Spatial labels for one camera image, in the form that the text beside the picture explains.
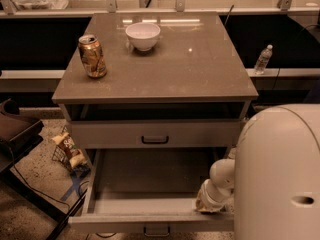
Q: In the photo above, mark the chip bag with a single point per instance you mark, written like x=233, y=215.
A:
x=74, y=155

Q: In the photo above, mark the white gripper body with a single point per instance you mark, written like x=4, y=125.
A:
x=208, y=195

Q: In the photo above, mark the wire basket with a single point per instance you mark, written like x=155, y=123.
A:
x=59, y=155

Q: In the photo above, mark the white bowl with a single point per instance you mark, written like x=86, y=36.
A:
x=143, y=35

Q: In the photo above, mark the dark blue cloth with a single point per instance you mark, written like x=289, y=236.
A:
x=313, y=97

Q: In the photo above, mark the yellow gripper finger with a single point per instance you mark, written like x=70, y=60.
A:
x=200, y=206

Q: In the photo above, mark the black stand left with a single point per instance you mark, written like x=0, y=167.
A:
x=19, y=135

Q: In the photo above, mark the clear plastic water bottle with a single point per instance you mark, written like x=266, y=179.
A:
x=263, y=60

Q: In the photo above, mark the grey drawer cabinet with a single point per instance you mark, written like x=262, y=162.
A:
x=192, y=73

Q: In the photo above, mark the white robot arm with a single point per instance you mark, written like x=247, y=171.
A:
x=274, y=178

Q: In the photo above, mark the grey drawer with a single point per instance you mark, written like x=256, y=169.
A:
x=154, y=133
x=149, y=191

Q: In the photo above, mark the gold soda can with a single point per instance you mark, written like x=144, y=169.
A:
x=91, y=55

